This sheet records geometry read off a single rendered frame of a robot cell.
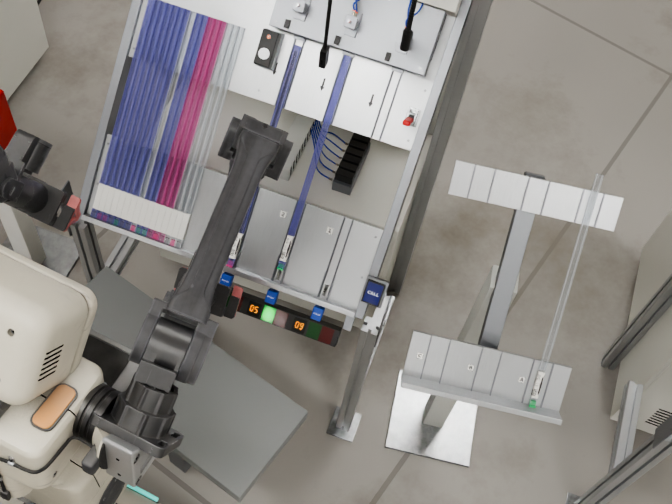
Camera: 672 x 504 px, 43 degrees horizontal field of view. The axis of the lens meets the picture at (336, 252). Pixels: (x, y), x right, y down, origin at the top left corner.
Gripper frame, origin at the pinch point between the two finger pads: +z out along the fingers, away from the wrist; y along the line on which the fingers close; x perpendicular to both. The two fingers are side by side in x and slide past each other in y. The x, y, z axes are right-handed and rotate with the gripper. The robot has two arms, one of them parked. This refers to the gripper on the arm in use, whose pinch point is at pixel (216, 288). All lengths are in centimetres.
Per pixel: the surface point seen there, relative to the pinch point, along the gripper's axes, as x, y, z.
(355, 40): -59, -12, 0
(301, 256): -11.3, -14.1, 8.6
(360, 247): -17.6, -26.0, 8.5
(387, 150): -39, -20, 51
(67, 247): 22, 70, 77
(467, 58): -64, -34, 16
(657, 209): -48, -109, 142
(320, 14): -62, -4, 0
